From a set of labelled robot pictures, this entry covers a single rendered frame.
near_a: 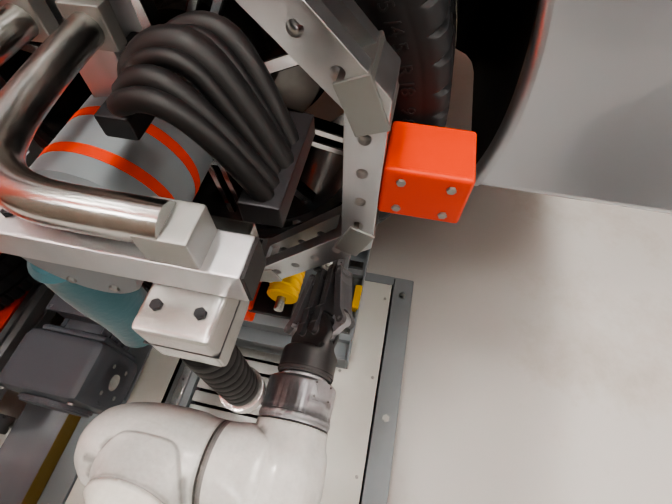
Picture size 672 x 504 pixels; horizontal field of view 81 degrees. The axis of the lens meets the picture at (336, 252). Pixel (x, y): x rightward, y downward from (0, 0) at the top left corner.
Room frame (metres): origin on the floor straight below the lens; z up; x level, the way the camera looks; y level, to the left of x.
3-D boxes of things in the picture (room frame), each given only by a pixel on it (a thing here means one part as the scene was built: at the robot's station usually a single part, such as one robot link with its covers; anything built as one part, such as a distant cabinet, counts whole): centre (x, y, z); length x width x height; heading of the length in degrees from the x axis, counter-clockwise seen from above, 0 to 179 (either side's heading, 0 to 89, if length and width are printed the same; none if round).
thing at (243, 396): (0.09, 0.09, 0.83); 0.04 x 0.04 x 0.16
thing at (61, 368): (0.36, 0.53, 0.26); 0.42 x 0.18 x 0.35; 168
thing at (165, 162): (0.29, 0.23, 0.85); 0.21 x 0.14 x 0.14; 168
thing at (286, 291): (0.43, 0.07, 0.51); 0.29 x 0.06 x 0.06; 168
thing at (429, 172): (0.30, -0.10, 0.85); 0.09 x 0.08 x 0.07; 78
